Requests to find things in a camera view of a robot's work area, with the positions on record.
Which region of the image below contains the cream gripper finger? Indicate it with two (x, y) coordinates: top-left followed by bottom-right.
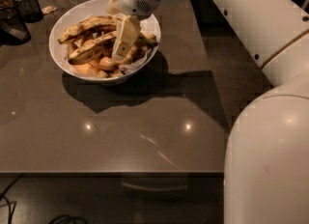
(112, 15), (141, 61)
(106, 0), (120, 14)

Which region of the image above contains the black cable on floor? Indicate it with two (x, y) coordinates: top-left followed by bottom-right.
(0, 173), (90, 224)

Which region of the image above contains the grey drawer handle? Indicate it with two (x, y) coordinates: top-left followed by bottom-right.
(123, 182), (188, 193)

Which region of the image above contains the black mesh basket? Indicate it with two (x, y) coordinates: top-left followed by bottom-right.
(15, 0), (43, 23)

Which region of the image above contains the spotted banana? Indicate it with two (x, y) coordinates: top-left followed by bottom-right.
(58, 15), (117, 44)
(68, 30), (159, 66)

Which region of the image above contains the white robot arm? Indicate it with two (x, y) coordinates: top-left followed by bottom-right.
(212, 0), (309, 224)

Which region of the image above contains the small crumpled wrapper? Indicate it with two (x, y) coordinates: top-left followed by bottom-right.
(42, 6), (56, 14)

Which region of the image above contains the dark appliance at left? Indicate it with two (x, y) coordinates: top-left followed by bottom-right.
(0, 0), (31, 45)

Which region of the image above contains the white ceramic bowl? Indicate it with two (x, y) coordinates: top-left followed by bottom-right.
(49, 0), (158, 85)

